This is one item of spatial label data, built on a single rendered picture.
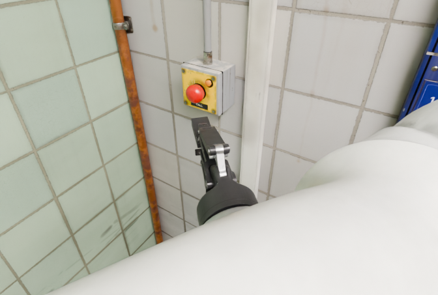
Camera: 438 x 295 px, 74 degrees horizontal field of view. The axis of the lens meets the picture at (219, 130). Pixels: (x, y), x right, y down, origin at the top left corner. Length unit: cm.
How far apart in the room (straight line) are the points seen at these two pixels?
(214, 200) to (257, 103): 34
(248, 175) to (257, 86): 25
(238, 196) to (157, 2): 53
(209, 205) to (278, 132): 37
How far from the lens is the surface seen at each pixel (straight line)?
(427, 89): 53
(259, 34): 58
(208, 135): 41
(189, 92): 61
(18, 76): 73
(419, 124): 19
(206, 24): 61
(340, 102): 59
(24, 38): 72
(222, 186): 34
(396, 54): 55
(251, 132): 67
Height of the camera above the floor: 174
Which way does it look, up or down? 34 degrees down
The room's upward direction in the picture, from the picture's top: straight up
